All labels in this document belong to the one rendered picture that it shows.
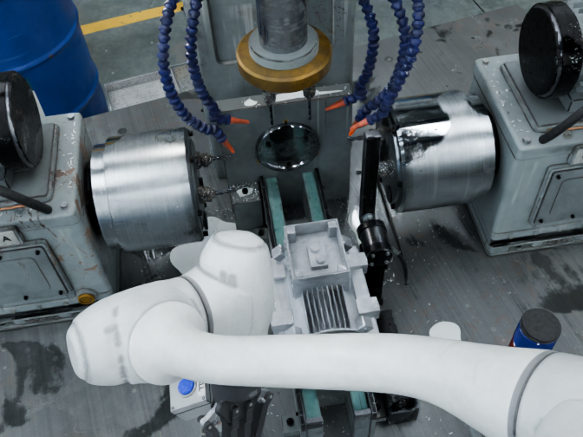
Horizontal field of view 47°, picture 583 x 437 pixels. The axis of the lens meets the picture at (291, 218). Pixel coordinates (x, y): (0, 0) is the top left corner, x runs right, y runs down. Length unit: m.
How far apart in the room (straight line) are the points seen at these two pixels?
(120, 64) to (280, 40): 2.37
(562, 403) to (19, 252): 1.09
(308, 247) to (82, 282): 0.53
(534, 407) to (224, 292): 0.44
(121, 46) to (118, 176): 2.34
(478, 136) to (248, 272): 0.69
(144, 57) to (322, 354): 2.96
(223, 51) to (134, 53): 2.10
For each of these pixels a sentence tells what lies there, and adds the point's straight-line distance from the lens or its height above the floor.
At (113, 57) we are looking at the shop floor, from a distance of 3.61.
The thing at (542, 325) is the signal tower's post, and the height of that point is 1.22.
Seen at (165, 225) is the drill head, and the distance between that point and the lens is 1.38.
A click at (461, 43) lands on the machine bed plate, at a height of 0.80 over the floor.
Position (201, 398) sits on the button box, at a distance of 1.16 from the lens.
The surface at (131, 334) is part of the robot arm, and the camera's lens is 0.81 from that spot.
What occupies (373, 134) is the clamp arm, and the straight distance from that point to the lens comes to 1.25.
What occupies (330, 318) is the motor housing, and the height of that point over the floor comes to 1.09.
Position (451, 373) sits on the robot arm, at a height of 1.55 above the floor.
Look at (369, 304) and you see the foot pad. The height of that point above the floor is 1.07.
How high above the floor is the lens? 2.13
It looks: 52 degrees down
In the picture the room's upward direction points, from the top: 4 degrees counter-clockwise
